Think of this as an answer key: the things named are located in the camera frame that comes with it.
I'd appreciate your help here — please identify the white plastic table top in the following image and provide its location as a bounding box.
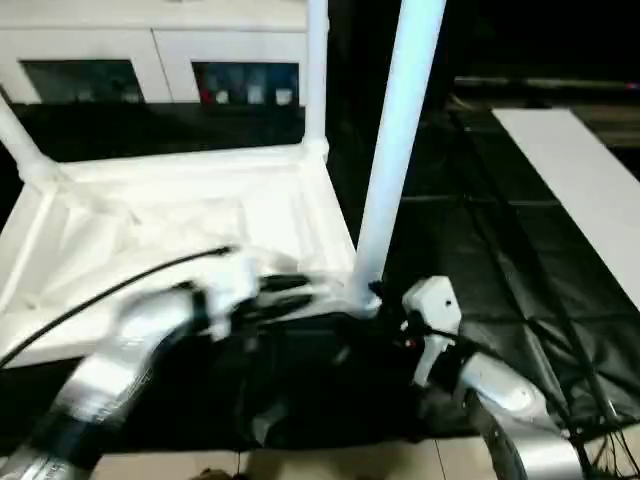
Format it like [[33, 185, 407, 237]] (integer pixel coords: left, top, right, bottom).
[[0, 139, 382, 372]]

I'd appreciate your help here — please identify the black mat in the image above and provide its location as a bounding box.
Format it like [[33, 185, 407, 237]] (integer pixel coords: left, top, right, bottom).
[[0, 97, 640, 454]]

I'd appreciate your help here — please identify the black stand leg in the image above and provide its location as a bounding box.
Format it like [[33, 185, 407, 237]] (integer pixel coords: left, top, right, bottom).
[[569, 399, 640, 444]]

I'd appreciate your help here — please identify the white board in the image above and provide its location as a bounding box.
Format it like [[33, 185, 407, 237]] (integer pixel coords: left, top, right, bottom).
[[492, 108, 640, 302]]

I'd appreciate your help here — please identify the white cabinet with glass doors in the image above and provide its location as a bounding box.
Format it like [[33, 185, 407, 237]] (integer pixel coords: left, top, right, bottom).
[[0, 0, 309, 107]]

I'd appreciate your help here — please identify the black bar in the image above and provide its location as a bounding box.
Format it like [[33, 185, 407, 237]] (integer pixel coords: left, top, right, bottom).
[[454, 77, 640, 91]]

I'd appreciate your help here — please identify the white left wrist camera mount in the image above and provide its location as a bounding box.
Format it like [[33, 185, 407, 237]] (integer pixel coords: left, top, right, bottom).
[[197, 254, 262, 342]]

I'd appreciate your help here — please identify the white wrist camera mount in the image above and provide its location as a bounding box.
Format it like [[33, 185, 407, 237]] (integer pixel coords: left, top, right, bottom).
[[402, 275, 462, 387], [197, 254, 262, 342]]

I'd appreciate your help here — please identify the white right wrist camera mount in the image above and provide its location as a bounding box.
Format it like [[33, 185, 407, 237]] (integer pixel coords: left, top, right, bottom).
[[402, 275, 462, 387]]

